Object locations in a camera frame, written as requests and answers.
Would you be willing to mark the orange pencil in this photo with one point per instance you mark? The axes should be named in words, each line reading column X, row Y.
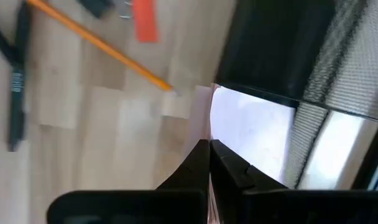
column 99, row 42

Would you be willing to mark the black pen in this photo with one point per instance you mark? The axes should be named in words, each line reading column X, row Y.
column 17, row 109

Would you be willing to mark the orange eraser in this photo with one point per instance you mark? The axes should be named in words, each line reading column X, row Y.
column 145, row 21

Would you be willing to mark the black mesh desk organizer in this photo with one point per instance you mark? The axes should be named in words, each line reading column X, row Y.
column 270, row 46

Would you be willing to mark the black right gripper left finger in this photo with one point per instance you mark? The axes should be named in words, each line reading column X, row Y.
column 189, row 180

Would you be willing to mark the black binder clip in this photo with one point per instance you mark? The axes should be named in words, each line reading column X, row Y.
column 125, row 9
column 95, row 6

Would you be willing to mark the pink sticky notes pad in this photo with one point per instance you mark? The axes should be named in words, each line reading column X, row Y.
column 251, row 133

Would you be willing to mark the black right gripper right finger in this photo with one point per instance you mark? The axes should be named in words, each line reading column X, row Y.
column 238, row 193

